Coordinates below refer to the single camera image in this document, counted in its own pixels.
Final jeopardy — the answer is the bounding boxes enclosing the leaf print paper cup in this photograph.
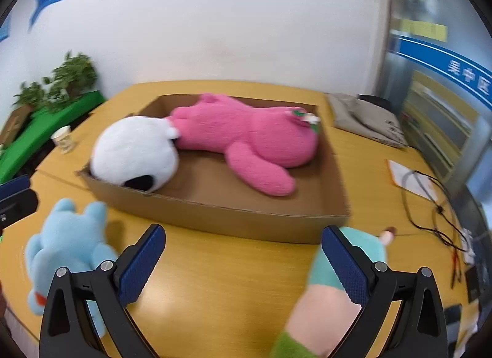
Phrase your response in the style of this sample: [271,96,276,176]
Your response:
[51,125,77,153]

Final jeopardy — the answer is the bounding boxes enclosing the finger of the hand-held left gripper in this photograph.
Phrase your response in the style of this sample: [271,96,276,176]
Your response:
[0,174,30,202]

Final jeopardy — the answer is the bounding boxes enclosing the light blue plush toy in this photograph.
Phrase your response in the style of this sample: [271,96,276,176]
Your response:
[25,198,120,337]

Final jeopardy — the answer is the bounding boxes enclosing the black cable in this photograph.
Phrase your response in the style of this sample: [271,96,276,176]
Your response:
[400,169,473,256]

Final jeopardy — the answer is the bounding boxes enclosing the dark flat object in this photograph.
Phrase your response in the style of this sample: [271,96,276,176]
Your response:
[465,266,482,302]

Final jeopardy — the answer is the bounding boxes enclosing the red clip leads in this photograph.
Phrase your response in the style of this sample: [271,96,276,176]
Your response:
[449,249,468,288]

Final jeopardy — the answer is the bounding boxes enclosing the yellow sticky notes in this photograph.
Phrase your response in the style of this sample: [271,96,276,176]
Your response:
[400,19,449,42]

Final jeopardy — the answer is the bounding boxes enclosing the white paper sheet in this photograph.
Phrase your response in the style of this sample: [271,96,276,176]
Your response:
[387,159,439,201]

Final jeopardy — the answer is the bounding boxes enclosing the long cardboard box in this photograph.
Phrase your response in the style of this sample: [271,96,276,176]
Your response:
[75,91,352,245]

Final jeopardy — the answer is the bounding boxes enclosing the pink plush toy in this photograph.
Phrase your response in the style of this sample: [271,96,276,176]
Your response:
[168,93,321,198]

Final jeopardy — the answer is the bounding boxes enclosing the white power strip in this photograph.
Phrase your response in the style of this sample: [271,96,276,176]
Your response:
[459,227,478,263]

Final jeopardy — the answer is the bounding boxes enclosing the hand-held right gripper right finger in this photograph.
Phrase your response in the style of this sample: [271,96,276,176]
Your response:
[321,226,448,358]

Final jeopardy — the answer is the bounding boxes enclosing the green potted plant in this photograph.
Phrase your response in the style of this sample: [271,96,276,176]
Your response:
[13,81,50,113]
[44,50,98,105]

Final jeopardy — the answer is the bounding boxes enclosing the blue banner on glass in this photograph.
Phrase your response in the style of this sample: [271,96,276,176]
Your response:
[398,35,492,110]

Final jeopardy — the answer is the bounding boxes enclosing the white panda plush toy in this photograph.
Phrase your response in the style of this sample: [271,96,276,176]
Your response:
[90,115,182,193]

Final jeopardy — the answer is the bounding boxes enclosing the green bench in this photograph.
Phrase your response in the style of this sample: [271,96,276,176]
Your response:
[0,91,106,184]

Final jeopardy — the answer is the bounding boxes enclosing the small brown cardboard box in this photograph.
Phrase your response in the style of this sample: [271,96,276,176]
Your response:
[0,106,34,147]

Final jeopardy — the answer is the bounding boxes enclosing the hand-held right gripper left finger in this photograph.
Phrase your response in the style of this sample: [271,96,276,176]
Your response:
[38,223,167,358]

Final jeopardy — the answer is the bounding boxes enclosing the teal and green plush doll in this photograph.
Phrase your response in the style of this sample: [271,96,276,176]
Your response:
[269,226,396,358]

